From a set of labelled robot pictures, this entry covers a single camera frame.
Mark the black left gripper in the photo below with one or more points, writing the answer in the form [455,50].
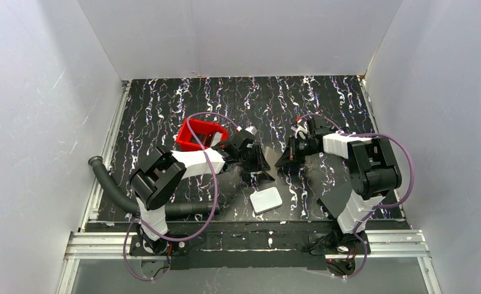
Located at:
[255,155]

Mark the red plastic bin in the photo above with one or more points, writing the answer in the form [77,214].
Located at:
[193,130]

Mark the black flat plate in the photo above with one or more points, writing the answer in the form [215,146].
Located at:
[334,201]

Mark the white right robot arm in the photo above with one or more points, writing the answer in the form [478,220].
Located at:
[371,163]

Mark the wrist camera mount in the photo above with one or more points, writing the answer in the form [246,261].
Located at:
[250,129]
[300,132]

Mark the stack of credit cards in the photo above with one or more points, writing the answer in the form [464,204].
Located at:
[216,138]

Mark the silver metal tin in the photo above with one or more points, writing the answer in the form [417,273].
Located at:
[265,200]

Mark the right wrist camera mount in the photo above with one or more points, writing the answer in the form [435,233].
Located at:
[300,132]

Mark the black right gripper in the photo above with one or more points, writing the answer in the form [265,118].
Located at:
[293,148]

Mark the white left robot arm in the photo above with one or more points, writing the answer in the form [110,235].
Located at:
[155,181]

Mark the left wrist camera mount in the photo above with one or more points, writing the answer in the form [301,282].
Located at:
[250,129]

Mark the grey leather card holder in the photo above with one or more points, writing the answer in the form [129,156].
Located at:
[271,157]

